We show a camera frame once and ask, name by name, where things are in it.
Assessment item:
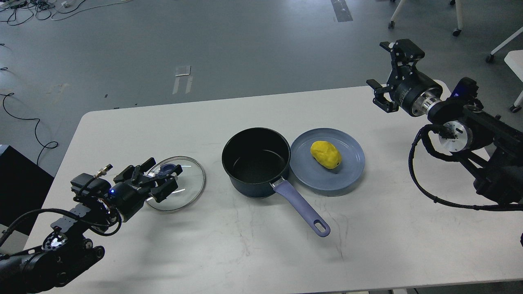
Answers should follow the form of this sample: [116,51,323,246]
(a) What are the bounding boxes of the white table leg right edge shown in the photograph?
[485,27,523,113]

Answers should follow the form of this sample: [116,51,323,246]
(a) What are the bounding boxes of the glass pot lid purple knob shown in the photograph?
[142,156,206,213]

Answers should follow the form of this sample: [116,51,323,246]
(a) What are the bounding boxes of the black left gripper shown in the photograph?
[107,158,183,222]

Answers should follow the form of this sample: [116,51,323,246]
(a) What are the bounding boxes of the yellow potato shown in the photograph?
[310,141,342,169]

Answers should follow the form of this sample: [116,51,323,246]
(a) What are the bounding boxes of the tangled floor cables top left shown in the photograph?
[0,0,131,26]

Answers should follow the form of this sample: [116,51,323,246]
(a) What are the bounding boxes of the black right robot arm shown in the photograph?
[366,39,523,212]

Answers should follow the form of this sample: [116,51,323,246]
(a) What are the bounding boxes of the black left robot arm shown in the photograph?
[1,158,183,294]

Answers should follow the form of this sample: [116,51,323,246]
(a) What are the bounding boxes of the blue round plate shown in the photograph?
[290,128,365,196]

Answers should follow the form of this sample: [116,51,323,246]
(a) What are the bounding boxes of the black box at left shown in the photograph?
[0,145,54,227]

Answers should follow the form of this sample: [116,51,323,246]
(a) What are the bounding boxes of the white chair legs with casters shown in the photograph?
[387,0,465,37]

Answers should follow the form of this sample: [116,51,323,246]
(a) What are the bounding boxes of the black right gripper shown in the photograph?
[366,39,443,117]

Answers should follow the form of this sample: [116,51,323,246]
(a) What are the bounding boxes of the black floor cable left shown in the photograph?
[0,93,59,166]

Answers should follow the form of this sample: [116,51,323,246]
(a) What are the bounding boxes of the dark blue saucepan purple handle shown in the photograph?
[221,128,331,238]

